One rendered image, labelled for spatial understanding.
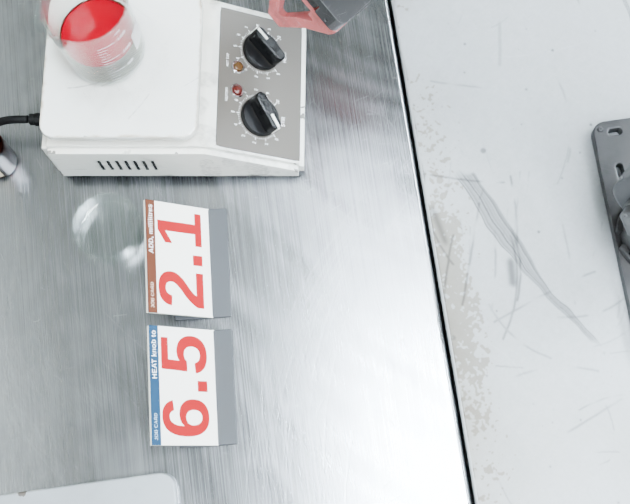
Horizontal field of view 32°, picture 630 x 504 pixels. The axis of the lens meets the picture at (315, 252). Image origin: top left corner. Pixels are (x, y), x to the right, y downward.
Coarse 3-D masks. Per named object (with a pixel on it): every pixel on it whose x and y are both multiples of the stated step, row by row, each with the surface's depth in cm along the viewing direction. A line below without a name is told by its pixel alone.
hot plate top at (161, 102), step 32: (160, 0) 85; (192, 0) 85; (160, 32) 85; (192, 32) 84; (64, 64) 84; (160, 64) 84; (192, 64) 84; (64, 96) 84; (96, 96) 83; (128, 96) 83; (160, 96) 83; (192, 96) 83; (64, 128) 83; (96, 128) 83; (128, 128) 83; (160, 128) 83; (192, 128) 82
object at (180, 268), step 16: (160, 208) 87; (176, 208) 88; (160, 224) 86; (176, 224) 87; (192, 224) 88; (160, 240) 86; (176, 240) 87; (192, 240) 88; (160, 256) 86; (176, 256) 86; (192, 256) 87; (160, 272) 85; (176, 272) 86; (192, 272) 87; (160, 288) 85; (176, 288) 86; (192, 288) 87; (160, 304) 85; (176, 304) 85; (192, 304) 86
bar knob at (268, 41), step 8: (256, 32) 86; (264, 32) 87; (248, 40) 87; (256, 40) 87; (264, 40) 87; (272, 40) 87; (248, 48) 87; (256, 48) 88; (264, 48) 87; (272, 48) 87; (280, 48) 87; (248, 56) 87; (256, 56) 87; (264, 56) 88; (272, 56) 87; (280, 56) 87; (256, 64) 87; (264, 64) 88; (272, 64) 88
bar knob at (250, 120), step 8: (256, 96) 85; (264, 96) 85; (248, 104) 86; (256, 104) 86; (264, 104) 85; (272, 104) 87; (248, 112) 86; (256, 112) 86; (264, 112) 85; (272, 112) 85; (248, 120) 86; (256, 120) 86; (264, 120) 86; (272, 120) 85; (248, 128) 86; (256, 128) 86; (264, 128) 86; (272, 128) 85
